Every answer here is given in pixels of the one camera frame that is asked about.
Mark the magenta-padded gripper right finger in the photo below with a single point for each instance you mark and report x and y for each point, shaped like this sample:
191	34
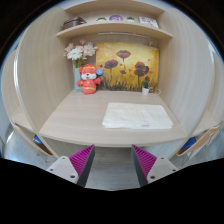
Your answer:
145	162

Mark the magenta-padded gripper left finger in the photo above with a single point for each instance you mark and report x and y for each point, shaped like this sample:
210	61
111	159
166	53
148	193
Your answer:
81	161

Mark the white towel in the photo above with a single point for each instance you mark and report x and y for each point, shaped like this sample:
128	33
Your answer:
136	116

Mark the wooden chair with blue seat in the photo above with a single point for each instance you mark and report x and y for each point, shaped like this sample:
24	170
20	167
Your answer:
200	141
31	141

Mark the small potted plant white pot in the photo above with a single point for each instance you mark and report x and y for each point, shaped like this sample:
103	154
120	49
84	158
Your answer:
145	90

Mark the red plush toy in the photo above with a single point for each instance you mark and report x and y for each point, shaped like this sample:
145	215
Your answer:
88	83

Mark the light blue vase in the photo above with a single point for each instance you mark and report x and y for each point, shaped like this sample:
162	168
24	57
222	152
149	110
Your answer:
77	78

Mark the yellow poppy flower painting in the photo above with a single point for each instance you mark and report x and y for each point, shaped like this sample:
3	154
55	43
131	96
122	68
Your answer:
130	63

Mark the pink and white flower bouquet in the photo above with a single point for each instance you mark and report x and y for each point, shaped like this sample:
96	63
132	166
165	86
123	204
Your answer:
79	52

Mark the white light bar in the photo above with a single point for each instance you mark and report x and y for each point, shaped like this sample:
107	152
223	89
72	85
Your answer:
123	34

